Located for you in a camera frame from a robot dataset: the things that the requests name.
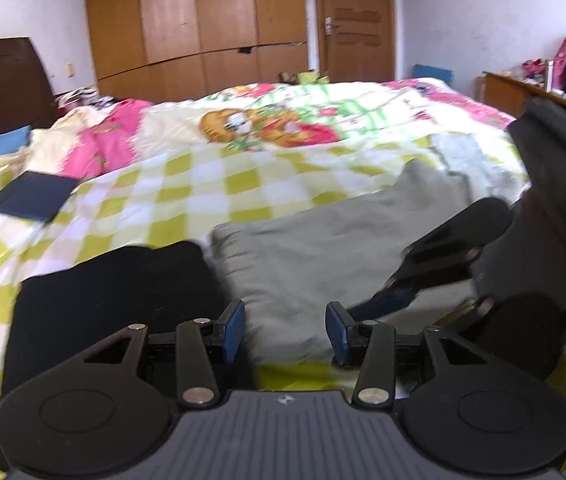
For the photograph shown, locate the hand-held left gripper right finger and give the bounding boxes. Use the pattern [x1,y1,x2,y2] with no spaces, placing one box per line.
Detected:
[325,301,502,409]

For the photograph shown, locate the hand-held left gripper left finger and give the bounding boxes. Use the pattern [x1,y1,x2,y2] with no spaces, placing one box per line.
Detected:
[70,299,247,409]

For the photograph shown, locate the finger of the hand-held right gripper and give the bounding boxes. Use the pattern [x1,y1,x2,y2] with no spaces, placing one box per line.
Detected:
[350,196,514,322]
[444,294,496,335]

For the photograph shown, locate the grey pants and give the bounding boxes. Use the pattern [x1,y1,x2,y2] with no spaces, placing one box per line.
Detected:
[211,159,481,367]

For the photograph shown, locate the black pants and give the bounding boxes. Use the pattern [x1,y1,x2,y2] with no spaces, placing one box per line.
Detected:
[0,241,260,472]

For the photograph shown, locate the white cloth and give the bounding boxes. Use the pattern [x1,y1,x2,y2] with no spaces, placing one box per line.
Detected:
[432,131,526,203]

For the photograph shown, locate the wooden desk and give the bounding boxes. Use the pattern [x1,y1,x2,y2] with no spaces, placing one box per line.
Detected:
[479,70,566,127]

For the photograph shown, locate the checked cartoon printed blanket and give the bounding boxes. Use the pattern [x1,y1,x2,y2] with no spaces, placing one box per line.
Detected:
[0,77,566,480]

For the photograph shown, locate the pink and cream quilt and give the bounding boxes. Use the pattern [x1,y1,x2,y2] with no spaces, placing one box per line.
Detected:
[30,99,152,182]

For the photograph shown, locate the dark blue notebook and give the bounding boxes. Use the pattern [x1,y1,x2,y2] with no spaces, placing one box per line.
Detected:
[0,170,80,225]

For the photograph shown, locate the striped bag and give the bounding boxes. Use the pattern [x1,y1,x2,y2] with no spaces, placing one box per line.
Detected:
[54,86,114,112]

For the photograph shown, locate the wooden door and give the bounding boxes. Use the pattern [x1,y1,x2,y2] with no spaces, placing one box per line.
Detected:
[313,0,396,84]

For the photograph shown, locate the wooden wardrobe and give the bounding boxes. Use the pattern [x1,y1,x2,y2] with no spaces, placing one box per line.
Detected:
[84,0,314,97]

